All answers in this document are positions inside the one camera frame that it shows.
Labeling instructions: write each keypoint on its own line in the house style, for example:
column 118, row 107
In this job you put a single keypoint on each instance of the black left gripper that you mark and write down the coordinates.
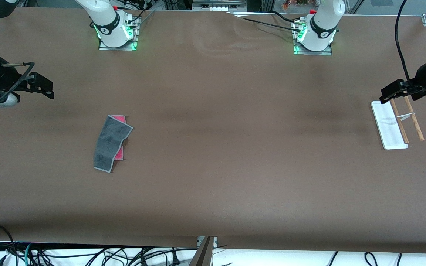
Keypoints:
column 423, row 76

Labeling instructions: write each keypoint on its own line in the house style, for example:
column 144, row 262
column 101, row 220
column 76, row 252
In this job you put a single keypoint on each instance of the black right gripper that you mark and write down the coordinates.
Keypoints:
column 3, row 78

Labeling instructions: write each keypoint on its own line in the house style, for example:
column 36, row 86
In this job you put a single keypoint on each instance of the grey and pink towel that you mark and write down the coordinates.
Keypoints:
column 107, row 147

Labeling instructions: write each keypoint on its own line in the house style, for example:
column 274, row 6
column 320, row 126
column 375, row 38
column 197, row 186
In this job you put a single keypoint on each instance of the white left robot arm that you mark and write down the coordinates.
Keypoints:
column 324, row 22

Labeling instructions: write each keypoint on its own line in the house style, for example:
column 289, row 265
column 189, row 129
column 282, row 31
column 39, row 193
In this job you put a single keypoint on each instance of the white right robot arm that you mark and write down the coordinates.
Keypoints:
column 105, row 18

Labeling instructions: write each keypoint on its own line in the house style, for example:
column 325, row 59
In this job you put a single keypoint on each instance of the white rack with wooden bars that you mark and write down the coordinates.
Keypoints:
column 390, row 129

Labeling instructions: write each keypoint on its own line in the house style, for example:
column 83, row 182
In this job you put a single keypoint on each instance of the white power strip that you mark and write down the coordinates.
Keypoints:
column 218, row 8

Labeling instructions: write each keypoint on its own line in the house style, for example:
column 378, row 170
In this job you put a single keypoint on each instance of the dark support beam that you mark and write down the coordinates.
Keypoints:
column 203, row 255

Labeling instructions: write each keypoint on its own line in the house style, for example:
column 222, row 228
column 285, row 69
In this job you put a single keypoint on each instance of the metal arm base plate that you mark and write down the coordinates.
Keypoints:
column 124, row 48
column 327, row 53

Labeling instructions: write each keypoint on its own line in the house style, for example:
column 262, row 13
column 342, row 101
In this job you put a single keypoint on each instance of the silver metal bracket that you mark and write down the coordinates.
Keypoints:
column 216, row 242

